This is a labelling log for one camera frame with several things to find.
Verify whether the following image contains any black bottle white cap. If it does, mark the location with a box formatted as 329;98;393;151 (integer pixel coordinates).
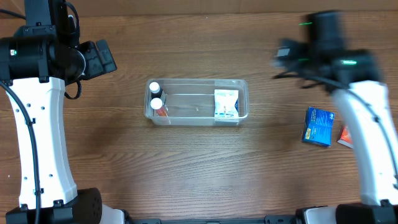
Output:
149;82;165;99

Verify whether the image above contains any orange tube white cap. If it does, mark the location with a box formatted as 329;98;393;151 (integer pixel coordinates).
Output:
150;98;168;117

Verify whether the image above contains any blue medicine box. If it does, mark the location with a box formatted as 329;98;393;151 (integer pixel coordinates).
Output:
302;107;335;147

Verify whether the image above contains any white medicine box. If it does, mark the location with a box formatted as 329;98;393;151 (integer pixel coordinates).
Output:
214;90;239;118

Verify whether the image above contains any red medicine box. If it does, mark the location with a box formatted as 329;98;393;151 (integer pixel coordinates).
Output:
337;125;353;148

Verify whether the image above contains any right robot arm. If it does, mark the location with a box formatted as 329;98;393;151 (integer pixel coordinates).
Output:
276;11;397;223

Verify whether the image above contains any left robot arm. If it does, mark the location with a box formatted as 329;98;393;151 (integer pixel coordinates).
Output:
1;0;131;224

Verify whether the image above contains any clear plastic container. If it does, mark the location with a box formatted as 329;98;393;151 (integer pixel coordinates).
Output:
144;78;249;126

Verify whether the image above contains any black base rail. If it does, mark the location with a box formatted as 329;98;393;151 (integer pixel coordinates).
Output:
126;215;302;224

